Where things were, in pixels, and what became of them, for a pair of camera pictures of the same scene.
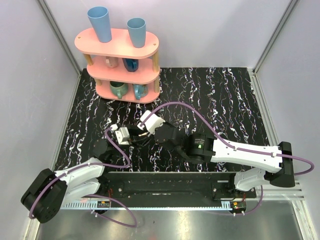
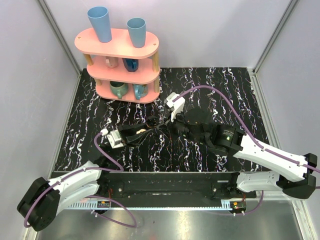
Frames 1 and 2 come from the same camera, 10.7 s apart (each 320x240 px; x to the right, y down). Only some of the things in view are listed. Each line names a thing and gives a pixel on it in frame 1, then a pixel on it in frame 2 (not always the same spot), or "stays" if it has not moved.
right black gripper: [168, 124] -> [168, 129]
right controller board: [239, 205] stays
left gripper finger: [134, 130] stays
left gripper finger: [140, 143] -> [133, 140]
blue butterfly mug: [140, 90] stays
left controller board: [103, 204] stays
